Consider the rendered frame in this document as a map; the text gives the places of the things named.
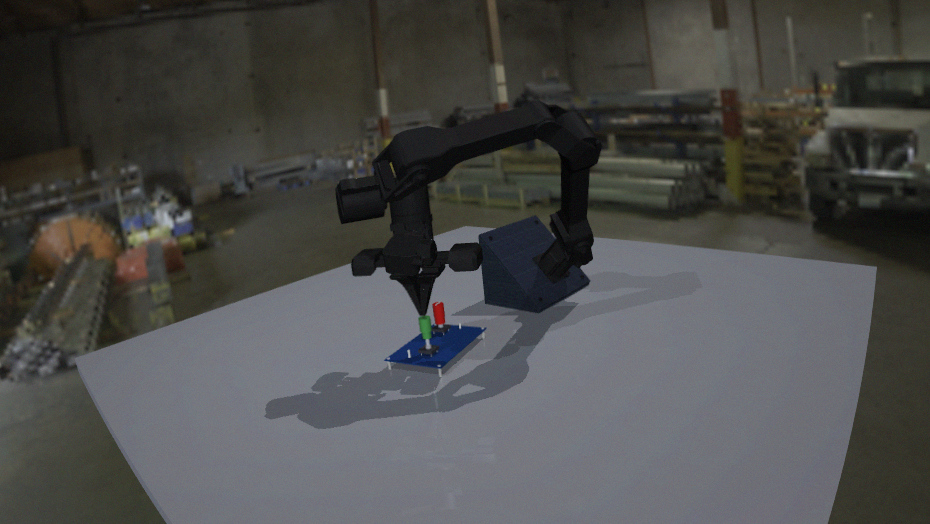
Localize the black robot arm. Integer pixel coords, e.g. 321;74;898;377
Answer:
335;100;602;284

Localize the blue circuit board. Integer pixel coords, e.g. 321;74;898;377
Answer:
384;302;487;377

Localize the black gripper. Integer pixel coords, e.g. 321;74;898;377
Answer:
351;209;483;316

